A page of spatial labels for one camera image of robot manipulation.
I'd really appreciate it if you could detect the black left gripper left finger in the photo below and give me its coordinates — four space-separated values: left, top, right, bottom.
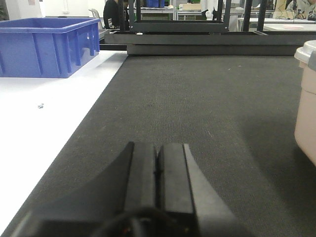
37 142 156 222

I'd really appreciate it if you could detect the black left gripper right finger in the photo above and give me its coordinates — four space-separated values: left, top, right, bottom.
158 143 243 237

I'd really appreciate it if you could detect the white plastic bin with lid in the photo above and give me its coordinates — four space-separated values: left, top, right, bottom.
294 40 316 164

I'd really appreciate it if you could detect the blue plastic bin on table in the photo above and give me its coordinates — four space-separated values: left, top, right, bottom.
0 18 100 78

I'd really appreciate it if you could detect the black fabric table mat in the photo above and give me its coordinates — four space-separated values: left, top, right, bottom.
2 56 316 237

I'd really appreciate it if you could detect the person in black clothes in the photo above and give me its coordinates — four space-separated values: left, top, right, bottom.
103 0 129 29

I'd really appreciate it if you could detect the person in grey sweater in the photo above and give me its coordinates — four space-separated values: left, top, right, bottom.
286 0 316 20

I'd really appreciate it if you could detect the black metal frame rack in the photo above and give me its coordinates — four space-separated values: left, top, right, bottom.
104 0 316 56

